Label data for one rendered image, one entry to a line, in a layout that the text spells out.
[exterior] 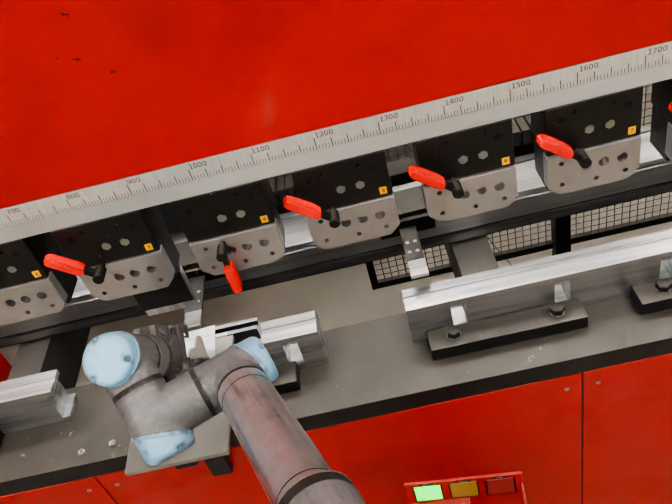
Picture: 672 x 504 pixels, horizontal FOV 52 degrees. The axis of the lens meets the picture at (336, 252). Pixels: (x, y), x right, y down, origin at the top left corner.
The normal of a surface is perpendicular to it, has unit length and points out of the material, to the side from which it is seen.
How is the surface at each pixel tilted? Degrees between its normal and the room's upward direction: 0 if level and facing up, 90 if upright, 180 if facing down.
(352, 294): 0
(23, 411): 90
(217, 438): 0
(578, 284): 90
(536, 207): 90
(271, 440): 15
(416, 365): 0
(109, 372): 40
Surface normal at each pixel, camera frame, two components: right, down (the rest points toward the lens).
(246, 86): 0.08, 0.64
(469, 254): -0.22, -0.73
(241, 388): -0.40, -0.79
